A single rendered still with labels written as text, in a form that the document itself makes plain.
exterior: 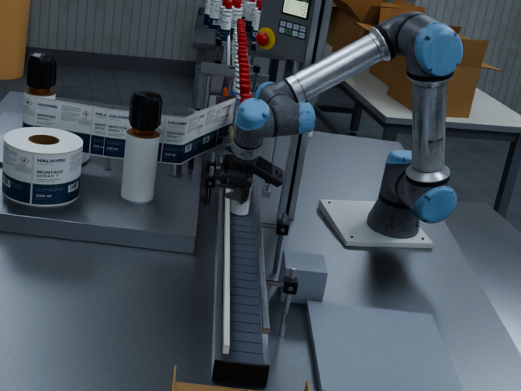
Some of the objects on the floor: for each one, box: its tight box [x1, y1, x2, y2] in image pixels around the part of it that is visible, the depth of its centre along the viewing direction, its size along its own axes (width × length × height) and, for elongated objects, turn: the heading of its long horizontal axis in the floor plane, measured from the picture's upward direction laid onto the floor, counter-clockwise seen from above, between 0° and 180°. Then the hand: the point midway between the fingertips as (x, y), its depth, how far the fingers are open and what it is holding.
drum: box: [0, 0, 30, 80], centre depth 627 cm, size 40×41×63 cm
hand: (243, 200), depth 230 cm, fingers closed, pressing on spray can
